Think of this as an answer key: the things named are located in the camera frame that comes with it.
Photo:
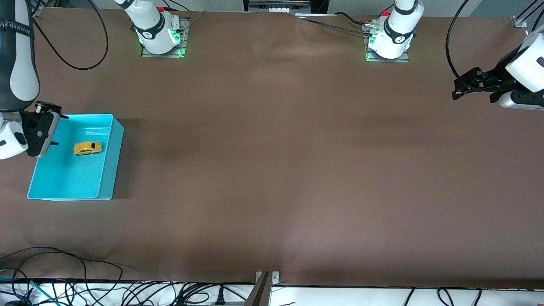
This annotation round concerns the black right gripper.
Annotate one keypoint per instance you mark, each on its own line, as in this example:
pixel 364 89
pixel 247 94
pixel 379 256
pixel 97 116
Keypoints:
pixel 29 124

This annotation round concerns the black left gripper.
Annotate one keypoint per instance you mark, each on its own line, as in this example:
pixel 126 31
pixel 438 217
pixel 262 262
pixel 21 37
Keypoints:
pixel 500 80

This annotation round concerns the yellow beetle toy car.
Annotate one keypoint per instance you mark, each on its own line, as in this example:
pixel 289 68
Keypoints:
pixel 88 148

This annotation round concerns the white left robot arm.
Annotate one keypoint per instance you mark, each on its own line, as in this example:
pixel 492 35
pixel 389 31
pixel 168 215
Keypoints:
pixel 531 63

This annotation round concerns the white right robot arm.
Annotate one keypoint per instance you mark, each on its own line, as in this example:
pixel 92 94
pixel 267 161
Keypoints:
pixel 25 78

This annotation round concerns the turquoise plastic bin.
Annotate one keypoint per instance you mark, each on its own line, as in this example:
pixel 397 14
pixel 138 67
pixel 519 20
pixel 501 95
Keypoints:
pixel 68 178

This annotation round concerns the grey power strip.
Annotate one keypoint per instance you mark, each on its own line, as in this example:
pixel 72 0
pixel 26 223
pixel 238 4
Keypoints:
pixel 276 6

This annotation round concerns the brown table cover mat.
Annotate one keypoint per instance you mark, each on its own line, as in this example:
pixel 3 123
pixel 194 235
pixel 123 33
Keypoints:
pixel 272 148

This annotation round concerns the black power plug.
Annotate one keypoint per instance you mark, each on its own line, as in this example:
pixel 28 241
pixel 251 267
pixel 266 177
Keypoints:
pixel 219 299

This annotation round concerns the grey aluminium corner bracket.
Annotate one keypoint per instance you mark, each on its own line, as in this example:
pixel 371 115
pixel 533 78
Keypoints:
pixel 519 22

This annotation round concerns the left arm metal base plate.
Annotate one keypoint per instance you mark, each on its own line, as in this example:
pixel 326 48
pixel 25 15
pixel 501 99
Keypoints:
pixel 382 60

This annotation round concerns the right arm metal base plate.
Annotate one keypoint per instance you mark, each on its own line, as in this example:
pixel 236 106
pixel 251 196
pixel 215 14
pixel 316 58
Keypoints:
pixel 185 42

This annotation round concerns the grey metal camera post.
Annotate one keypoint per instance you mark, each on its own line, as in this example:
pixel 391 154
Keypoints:
pixel 261 293

